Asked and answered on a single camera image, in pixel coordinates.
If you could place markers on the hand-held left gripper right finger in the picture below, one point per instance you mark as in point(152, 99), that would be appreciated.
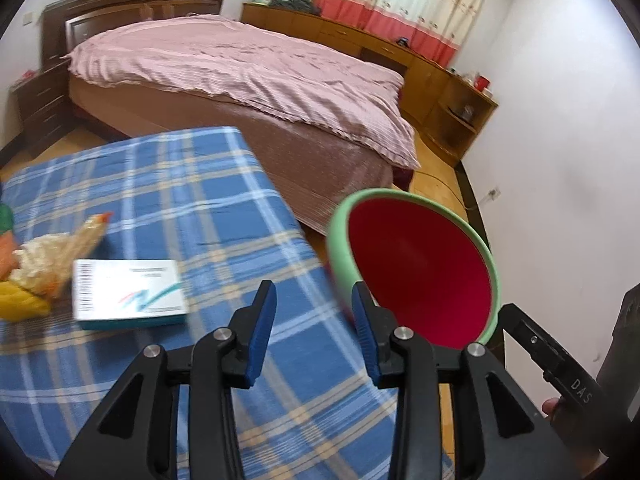
point(362, 325)

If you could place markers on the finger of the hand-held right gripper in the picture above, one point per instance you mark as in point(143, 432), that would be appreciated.
point(545, 347)

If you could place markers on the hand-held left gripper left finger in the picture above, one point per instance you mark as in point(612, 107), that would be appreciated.
point(262, 330)

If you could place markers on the red bowl with green rim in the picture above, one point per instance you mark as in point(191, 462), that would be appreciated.
point(420, 270)

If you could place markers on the white and teal box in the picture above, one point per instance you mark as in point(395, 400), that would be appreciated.
point(130, 290)

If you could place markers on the yellow foam fruit net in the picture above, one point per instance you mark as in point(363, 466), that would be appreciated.
point(20, 302)

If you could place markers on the orange cardboard box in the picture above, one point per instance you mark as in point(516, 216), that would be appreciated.
point(6, 257)

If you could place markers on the person's right hand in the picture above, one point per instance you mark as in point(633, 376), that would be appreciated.
point(551, 406)

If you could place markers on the blue plaid tablecloth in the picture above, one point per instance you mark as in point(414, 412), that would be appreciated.
point(200, 200)

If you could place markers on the wooden corner shelf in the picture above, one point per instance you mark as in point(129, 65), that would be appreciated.
point(460, 120)

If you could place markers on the pink blanket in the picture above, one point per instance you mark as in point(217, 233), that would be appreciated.
point(250, 70)

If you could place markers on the red cup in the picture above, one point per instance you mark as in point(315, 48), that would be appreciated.
point(482, 83)

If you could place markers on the green clover-shaped container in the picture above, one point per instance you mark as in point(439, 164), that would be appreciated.
point(5, 217)

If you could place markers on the small black and red object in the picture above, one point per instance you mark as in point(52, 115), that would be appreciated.
point(403, 41)

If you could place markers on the long wooden cabinet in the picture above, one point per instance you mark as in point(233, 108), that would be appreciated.
point(325, 30)

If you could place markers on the dark wooden nightstand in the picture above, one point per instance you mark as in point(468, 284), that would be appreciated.
point(40, 105)

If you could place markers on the dark clothes pile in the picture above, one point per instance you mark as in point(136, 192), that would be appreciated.
point(297, 5)

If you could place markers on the cream and red curtain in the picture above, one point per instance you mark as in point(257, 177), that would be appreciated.
point(400, 0)

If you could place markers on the red items on nightstand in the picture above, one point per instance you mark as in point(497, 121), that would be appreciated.
point(27, 76)

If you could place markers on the low wall socket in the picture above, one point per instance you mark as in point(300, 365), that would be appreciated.
point(494, 193)

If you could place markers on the wall light switch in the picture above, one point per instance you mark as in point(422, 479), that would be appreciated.
point(28, 18)

